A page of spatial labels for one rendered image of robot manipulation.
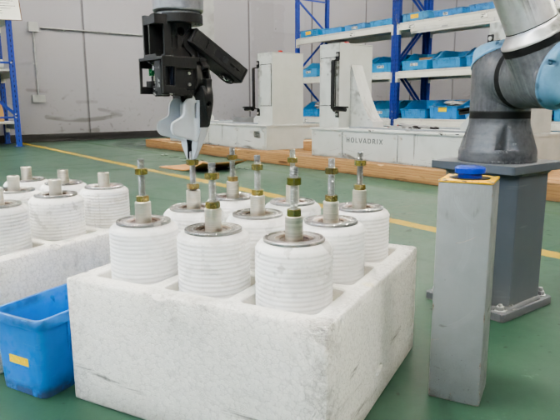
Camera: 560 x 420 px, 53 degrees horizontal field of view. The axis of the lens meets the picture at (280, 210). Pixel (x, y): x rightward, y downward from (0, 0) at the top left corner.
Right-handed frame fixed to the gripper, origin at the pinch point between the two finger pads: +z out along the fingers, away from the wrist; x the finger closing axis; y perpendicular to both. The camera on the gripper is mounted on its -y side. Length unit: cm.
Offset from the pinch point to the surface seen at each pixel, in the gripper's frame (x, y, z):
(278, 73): -247, -231, -30
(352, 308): 33.4, 0.3, 16.8
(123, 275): 6.2, 16.0, 15.7
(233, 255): 19.9, 7.5, 11.7
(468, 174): 35.7, -19.9, 2.4
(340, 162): -159, -205, 28
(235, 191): -3.4, -10.1, 8.0
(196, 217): 4.0, 2.8, 9.9
